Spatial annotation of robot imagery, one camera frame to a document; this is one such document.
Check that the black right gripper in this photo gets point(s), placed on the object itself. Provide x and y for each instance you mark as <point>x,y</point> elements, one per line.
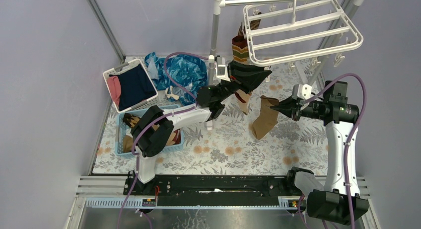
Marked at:
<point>289,106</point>

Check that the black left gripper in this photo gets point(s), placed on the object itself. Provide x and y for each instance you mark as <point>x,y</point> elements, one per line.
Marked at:
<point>235,75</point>

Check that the red cuff multicolour sock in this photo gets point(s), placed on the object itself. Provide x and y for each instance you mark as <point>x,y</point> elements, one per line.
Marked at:
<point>240,50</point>
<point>243,100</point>

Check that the tan brown cuff sock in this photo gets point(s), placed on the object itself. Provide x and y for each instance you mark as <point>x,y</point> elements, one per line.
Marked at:
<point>267,118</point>

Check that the silver white drying rack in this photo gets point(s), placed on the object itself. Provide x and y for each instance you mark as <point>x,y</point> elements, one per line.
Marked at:
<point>341,36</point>

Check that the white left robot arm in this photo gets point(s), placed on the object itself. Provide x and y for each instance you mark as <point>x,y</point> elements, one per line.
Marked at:
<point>155,126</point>

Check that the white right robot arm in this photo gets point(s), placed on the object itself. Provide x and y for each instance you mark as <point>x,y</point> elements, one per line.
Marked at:
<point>338,200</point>

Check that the white clip drying hanger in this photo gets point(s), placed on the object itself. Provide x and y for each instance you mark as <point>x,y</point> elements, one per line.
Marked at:
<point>296,48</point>

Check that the pile of assorted socks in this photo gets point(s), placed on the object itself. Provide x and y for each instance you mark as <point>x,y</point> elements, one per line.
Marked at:
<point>130,120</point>

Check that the floral patterned table mat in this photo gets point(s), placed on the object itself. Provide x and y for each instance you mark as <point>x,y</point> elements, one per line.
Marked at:
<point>230,147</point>

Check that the blue patterned cloth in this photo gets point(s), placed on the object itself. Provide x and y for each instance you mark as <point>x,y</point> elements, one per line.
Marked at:
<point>187,72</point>

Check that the white plastic basket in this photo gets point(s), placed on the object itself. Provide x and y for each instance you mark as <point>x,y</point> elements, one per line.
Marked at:
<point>123,68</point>

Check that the dark navy folded garment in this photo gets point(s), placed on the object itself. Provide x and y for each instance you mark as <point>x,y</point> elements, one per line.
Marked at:
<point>136,87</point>

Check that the pink folded garment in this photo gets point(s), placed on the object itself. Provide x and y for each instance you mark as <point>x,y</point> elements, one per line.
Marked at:
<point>114,89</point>

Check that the light blue sock basket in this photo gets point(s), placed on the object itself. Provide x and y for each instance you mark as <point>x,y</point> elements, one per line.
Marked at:
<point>121,132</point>

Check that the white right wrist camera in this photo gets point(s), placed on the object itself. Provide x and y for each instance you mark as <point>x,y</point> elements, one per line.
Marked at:
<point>301,93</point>

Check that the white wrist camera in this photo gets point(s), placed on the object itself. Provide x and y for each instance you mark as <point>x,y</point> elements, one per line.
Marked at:
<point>301,93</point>
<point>217,68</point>

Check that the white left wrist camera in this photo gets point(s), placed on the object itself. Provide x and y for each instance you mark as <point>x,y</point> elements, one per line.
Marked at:
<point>217,68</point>

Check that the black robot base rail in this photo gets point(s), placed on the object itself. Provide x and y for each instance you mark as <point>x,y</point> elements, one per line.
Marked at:
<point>212,190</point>

